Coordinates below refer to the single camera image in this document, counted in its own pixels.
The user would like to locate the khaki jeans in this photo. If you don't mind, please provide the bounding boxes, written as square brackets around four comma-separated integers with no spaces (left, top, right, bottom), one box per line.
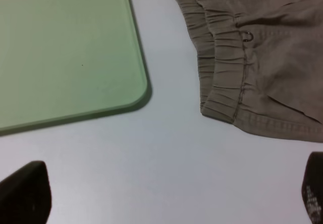
[176,0,322,142]

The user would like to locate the green plastic tray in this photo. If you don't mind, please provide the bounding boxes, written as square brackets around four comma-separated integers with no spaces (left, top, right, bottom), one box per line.
[1,0,149,135]

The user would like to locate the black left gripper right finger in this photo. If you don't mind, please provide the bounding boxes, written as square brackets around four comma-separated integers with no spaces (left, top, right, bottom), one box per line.
[301,152,323,224]

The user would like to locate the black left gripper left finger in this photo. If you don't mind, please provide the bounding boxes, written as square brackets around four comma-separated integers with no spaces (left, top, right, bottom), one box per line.
[1,161,52,224]

